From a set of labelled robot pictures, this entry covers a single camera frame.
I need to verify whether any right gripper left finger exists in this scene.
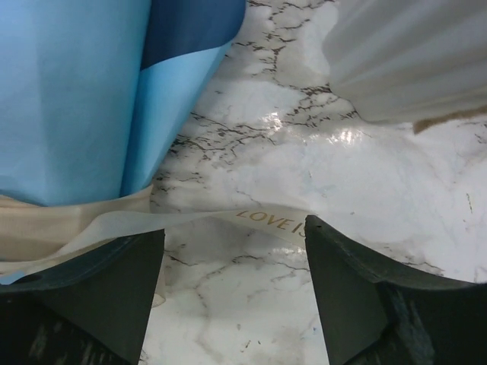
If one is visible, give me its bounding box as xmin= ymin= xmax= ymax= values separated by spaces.
xmin=1 ymin=230 xmax=165 ymax=364

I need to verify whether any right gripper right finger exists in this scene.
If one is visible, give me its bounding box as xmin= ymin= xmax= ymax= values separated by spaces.
xmin=305 ymin=216 xmax=486 ymax=364

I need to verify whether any cream printed ribbon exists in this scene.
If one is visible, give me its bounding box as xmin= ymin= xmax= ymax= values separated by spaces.
xmin=1 ymin=188 xmax=308 ymax=287

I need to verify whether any blue flower bouquet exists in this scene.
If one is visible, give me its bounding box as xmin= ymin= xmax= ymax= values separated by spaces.
xmin=0 ymin=0 xmax=248 ymax=284

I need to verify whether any white ribbed ceramic vase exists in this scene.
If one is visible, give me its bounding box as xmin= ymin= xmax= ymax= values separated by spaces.
xmin=323 ymin=1 xmax=486 ymax=122

